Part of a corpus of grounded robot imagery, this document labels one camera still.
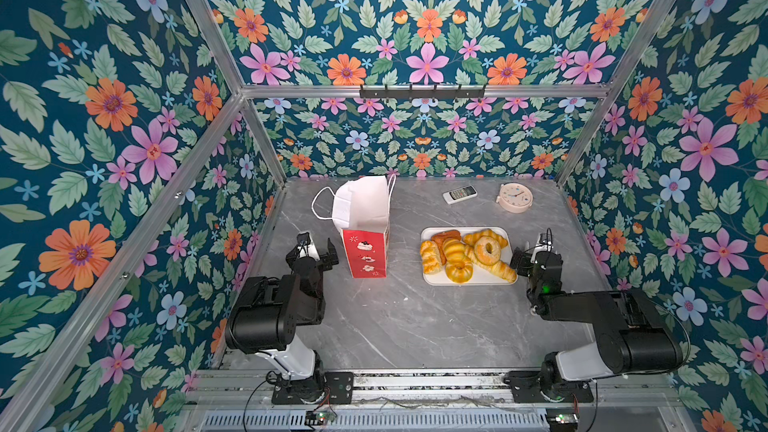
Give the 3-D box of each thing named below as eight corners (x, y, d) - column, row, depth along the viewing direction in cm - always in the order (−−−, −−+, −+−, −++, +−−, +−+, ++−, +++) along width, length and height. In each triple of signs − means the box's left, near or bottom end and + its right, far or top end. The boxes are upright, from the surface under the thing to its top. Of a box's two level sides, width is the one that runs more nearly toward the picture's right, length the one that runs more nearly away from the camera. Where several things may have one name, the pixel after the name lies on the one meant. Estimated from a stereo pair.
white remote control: (447, 205, 114) (447, 202, 113) (441, 196, 118) (441, 192, 116) (478, 196, 117) (479, 193, 116) (472, 187, 121) (473, 183, 119)
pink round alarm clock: (500, 212, 112) (502, 206, 109) (493, 188, 120) (496, 182, 117) (534, 212, 112) (537, 206, 109) (525, 188, 120) (528, 182, 117)
